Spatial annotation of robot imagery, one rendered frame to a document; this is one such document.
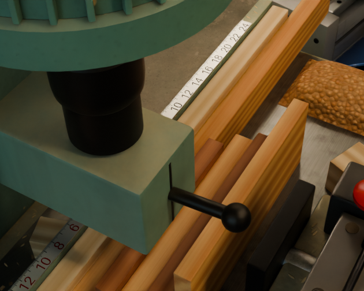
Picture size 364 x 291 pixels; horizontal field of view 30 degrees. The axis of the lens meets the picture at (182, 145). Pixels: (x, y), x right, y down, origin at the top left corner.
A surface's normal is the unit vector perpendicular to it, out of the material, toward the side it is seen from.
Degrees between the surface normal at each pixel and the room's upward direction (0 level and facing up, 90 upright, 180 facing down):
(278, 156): 90
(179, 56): 0
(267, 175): 90
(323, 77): 14
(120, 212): 90
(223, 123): 0
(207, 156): 0
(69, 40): 90
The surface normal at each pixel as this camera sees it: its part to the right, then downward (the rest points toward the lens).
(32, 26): -0.07, -0.13
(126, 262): -0.03, -0.68
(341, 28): 0.73, 0.48
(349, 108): -0.30, -0.17
